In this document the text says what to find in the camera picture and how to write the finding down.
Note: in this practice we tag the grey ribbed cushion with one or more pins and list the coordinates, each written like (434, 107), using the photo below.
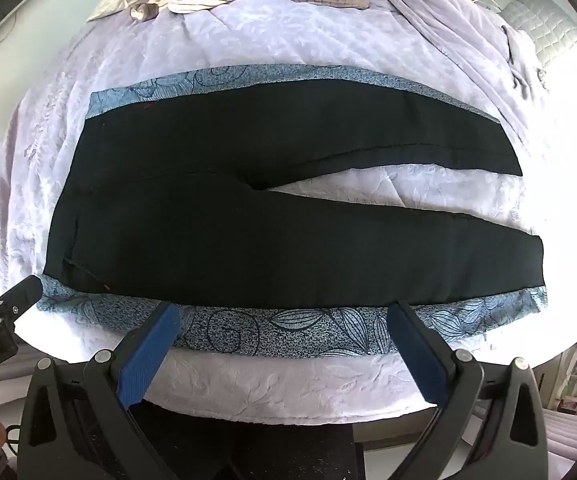
(568, 435)

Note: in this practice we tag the dark cloth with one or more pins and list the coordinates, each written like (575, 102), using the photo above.
(248, 445)

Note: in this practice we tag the black pants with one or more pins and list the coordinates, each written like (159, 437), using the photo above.
(218, 220)

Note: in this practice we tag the lavender fleece blanket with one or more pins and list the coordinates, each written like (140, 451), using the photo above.
(448, 35)

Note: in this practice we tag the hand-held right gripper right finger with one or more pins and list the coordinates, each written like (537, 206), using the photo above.
(418, 355)

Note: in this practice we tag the lavender bed cover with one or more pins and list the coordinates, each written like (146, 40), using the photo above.
(268, 35)

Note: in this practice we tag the blue leaf-patterned cloth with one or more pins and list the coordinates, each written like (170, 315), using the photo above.
(318, 330)

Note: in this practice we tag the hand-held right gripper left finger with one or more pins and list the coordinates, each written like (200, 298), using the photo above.
(148, 355)

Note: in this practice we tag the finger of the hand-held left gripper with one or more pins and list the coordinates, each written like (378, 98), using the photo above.
(18, 296)

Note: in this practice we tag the small grey-brown cloth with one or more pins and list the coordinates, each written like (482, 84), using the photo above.
(143, 10)

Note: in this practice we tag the grey quilted headboard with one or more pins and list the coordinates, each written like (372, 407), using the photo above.
(543, 25)

